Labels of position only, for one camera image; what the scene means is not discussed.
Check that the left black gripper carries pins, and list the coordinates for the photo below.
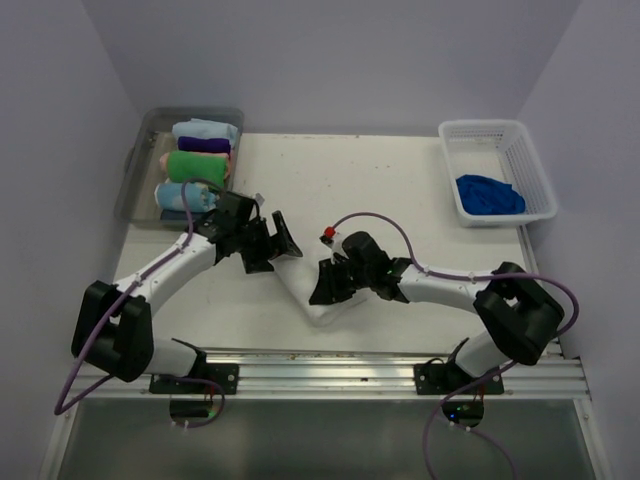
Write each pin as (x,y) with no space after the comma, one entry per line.
(272,247)

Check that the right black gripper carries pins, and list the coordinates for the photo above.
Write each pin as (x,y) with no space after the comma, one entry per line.
(327,289)

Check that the white towel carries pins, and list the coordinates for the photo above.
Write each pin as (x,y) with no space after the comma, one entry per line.
(301,276)

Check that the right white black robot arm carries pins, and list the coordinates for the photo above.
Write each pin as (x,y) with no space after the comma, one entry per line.
(519,316)

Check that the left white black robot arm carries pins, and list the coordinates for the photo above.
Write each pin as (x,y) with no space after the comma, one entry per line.
(114,331)

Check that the blue cloud pattern towel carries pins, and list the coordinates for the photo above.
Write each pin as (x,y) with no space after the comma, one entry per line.
(199,198)

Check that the purple rolled towel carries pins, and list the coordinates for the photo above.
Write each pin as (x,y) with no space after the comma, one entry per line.
(211,145)

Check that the green rolled towel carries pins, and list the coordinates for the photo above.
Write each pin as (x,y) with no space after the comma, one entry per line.
(192,169)

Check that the pink rolled towel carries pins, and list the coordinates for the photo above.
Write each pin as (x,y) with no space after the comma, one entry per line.
(163,162)

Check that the grey plastic tray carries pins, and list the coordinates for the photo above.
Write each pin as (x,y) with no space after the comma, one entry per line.
(136,203)

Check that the light blue rolled towel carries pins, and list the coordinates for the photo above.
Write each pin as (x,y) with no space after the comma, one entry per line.
(206,129)

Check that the white plastic basket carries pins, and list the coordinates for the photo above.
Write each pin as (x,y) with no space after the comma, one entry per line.
(501,150)

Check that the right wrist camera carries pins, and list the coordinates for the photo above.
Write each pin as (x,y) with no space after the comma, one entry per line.
(333,240)

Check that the aluminium mounting rail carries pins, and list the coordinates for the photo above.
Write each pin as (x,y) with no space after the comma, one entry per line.
(342,376)

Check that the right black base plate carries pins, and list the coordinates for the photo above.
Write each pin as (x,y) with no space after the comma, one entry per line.
(437,378)

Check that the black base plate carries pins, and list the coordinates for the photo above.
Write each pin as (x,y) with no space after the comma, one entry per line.
(437,378)
(204,378)

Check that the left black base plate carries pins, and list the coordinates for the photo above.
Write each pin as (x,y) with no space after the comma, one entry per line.
(204,378)

